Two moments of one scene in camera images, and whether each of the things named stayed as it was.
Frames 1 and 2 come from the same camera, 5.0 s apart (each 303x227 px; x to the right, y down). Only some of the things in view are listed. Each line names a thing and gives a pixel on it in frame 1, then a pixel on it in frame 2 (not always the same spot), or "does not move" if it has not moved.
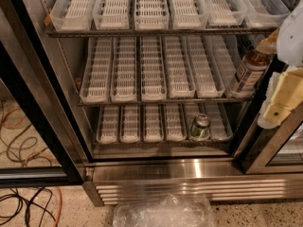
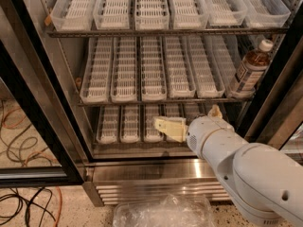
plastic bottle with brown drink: x=252 y=70 does not move
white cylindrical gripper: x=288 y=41 to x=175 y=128
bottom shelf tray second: x=130 y=123 does not move
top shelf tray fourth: x=187 y=6 does not move
